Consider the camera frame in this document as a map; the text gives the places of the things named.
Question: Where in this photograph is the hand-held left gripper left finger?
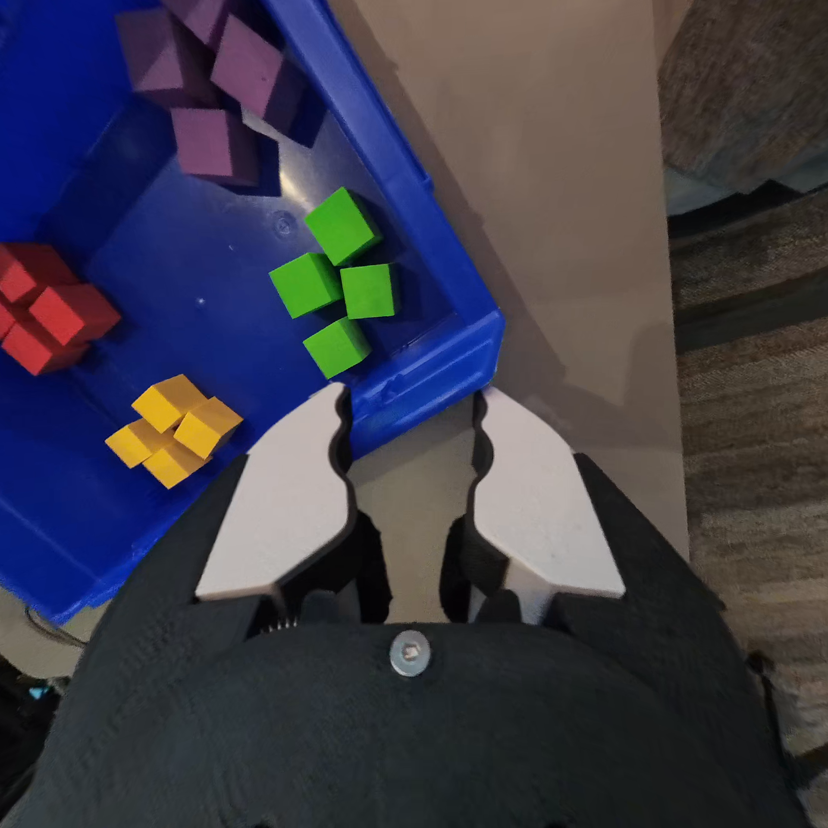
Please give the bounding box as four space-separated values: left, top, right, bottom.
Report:
193 380 360 602

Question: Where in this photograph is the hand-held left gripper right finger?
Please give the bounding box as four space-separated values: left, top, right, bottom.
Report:
464 386 628 626

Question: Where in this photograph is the blue plastic bin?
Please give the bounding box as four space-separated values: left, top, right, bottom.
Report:
0 0 507 625

